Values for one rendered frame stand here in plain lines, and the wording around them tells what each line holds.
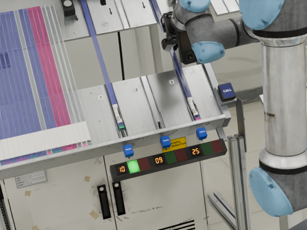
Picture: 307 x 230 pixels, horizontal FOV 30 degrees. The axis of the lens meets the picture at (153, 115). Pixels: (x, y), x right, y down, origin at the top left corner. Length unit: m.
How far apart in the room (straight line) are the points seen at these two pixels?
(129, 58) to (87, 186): 1.74
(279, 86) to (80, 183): 1.01
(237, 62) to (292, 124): 2.69
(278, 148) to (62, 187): 0.96
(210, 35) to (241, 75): 2.45
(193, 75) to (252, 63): 2.17
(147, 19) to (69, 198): 0.66
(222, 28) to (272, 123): 0.37
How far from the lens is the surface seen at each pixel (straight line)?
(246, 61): 3.89
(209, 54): 1.44
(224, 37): 1.47
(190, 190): 2.10
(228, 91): 1.69
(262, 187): 1.25
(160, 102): 1.69
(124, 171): 1.60
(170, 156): 1.63
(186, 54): 1.63
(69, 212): 2.02
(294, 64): 1.14
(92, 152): 1.61
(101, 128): 1.64
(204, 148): 1.65
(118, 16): 1.85
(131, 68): 3.63
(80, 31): 1.81
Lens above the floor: 1.32
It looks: 19 degrees down
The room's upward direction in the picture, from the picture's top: 8 degrees counter-clockwise
